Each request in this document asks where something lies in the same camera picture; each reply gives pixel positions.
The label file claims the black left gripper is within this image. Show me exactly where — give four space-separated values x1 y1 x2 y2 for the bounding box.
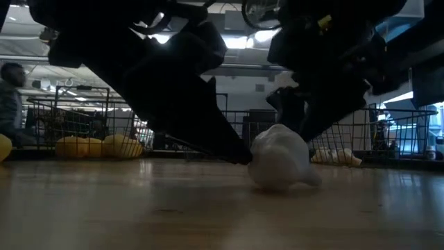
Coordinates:
103 0 253 166

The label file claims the grey ceiling box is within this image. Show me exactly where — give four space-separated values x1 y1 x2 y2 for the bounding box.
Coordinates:
223 10 248 33

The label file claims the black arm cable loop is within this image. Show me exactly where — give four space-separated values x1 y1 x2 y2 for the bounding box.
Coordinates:
241 0 282 31

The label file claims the ceiling light panel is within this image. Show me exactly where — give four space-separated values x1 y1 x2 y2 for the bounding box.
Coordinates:
221 33 256 49

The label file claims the metal wire basket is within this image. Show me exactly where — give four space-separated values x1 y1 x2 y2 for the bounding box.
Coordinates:
26 98 155 160
308 107 437 167
176 109 278 163

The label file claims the black cabinet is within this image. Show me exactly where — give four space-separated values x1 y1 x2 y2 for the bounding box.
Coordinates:
242 109 277 147

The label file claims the white garlic bulb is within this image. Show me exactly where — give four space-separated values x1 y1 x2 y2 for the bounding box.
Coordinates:
334 148 362 167
311 147 336 164
248 124 323 192

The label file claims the person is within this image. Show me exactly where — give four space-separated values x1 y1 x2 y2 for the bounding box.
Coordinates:
0 62 28 140

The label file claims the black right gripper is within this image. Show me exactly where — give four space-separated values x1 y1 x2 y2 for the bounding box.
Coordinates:
265 0 371 142

